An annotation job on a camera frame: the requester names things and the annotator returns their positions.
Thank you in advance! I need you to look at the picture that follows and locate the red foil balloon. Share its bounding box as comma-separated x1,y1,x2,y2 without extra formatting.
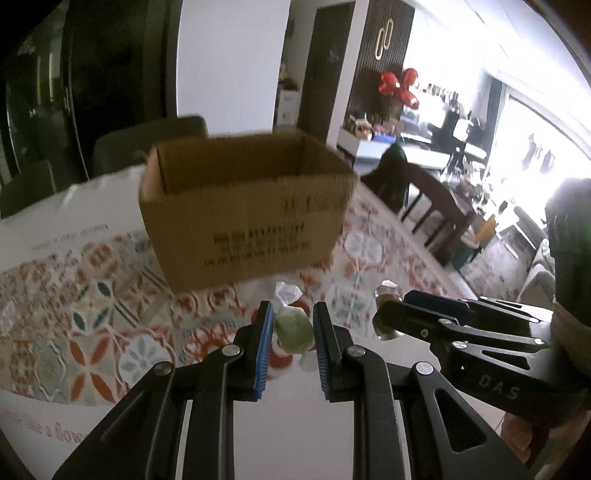
379,68,421,110

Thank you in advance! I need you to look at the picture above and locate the brown cardboard box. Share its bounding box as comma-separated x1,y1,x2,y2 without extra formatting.
139,128,358,294

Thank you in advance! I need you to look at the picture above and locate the white floor box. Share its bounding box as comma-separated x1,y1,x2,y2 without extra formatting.
276,90,298,126

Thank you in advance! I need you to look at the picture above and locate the white low cabinet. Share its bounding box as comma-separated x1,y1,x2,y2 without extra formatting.
338,131,451,175

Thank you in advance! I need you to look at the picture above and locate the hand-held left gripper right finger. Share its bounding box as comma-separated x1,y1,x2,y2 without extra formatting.
313,302,536,480

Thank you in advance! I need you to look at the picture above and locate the green candy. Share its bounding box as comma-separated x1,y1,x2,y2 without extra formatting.
271,281,319,357

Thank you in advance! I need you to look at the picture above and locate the grey upholstered chair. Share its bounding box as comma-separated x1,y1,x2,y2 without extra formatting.
0,159,58,219
92,115,208,178

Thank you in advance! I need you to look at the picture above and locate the black framed glass door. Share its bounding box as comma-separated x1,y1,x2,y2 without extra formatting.
0,0,181,183

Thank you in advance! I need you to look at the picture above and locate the dark wooden door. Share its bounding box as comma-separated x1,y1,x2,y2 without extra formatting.
299,4,357,145

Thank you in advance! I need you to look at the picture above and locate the person's right hand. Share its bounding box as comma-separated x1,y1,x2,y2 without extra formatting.
501,410,556,463

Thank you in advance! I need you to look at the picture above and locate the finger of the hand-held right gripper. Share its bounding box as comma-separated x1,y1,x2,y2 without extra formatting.
403,290,554,326
372,300,571,418

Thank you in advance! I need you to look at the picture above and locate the dark wooden chair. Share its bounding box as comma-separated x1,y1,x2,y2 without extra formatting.
360,164,476,267

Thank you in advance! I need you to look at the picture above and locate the gold wall ornament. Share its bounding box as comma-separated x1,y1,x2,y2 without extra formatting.
375,18,393,60

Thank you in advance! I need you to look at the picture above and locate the flower patterned tablecloth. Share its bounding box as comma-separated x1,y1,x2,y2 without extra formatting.
0,166,478,446

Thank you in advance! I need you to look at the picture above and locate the brown candy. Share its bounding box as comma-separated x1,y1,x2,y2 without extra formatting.
373,281,408,343

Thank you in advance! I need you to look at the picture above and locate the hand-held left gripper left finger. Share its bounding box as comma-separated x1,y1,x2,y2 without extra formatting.
52,301,276,480

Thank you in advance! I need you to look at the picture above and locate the dark green cloth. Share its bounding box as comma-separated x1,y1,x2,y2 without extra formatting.
379,143,411,214

